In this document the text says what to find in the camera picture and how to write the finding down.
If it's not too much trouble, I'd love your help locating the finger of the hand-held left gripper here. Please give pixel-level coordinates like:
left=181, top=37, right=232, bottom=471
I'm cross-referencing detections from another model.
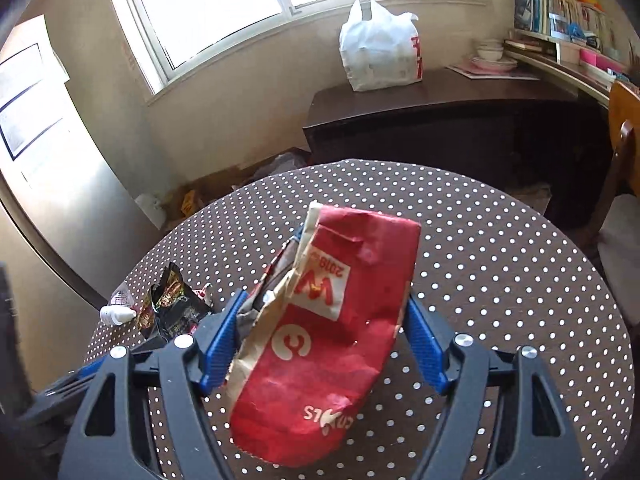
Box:
left=17, top=360, right=108, bottom=442

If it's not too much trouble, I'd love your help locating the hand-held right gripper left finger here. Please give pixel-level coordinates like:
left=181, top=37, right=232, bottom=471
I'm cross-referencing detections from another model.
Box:
left=59, top=290, right=251, bottom=480

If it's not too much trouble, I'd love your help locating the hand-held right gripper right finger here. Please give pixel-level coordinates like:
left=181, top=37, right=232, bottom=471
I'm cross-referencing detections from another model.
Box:
left=400, top=295, right=587, bottom=480

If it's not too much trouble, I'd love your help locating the red paper bag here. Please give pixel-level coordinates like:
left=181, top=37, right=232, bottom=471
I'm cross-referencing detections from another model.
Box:
left=227, top=201, right=422, bottom=469

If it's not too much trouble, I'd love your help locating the black snack packet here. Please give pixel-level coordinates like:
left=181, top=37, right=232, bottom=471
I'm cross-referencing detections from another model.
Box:
left=137, top=261, right=217, bottom=344

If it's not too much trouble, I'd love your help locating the small white bottle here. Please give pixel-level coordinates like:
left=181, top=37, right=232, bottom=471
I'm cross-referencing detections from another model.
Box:
left=99, top=290, right=138, bottom=327

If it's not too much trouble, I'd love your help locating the round dotted table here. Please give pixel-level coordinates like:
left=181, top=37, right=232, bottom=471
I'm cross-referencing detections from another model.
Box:
left=82, top=158, right=637, bottom=480

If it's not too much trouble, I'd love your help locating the grey refrigerator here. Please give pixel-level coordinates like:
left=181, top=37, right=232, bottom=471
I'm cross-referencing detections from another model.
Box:
left=0, top=10, right=173, bottom=311

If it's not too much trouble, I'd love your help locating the yellow packet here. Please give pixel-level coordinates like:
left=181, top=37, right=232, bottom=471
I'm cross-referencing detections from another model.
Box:
left=180, top=190, right=204, bottom=217

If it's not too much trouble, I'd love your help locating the red brown cardboard box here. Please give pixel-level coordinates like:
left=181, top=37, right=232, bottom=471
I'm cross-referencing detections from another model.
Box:
left=164, top=166, right=252, bottom=227

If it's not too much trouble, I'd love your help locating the dark wooden cabinet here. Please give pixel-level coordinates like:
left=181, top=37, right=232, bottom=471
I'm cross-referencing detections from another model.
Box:
left=302, top=66, right=617, bottom=228

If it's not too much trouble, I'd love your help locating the white paper sheet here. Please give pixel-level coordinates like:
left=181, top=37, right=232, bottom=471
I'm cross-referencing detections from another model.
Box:
left=0, top=15, right=72, bottom=162

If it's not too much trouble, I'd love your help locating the pink place mat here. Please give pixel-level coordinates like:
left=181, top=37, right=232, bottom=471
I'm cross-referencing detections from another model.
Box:
left=446, top=59, right=542, bottom=82

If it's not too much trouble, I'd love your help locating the wooden chair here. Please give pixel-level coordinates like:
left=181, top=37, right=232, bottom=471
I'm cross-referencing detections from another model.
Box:
left=594, top=80, right=640, bottom=327

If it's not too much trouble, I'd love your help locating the stack of white bowls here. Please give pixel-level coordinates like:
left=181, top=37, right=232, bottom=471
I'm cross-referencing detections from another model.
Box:
left=471, top=37, right=519, bottom=72

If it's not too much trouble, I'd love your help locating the white plastic bag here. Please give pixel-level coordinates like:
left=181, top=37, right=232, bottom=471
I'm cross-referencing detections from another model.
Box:
left=339, top=0, right=425, bottom=93

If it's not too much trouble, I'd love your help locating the wooden shelf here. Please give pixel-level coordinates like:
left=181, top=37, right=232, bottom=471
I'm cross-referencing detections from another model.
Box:
left=504, top=26, right=640, bottom=107

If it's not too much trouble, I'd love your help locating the pink box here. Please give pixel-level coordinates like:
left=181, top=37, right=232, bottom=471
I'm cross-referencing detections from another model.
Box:
left=579, top=48, right=627, bottom=74

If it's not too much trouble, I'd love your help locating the white framed window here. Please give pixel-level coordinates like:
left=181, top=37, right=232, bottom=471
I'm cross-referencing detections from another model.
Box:
left=100, top=0, right=489, bottom=107

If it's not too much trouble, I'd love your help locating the blue white box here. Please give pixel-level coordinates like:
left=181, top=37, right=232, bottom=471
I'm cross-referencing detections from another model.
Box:
left=514, top=0, right=552, bottom=34

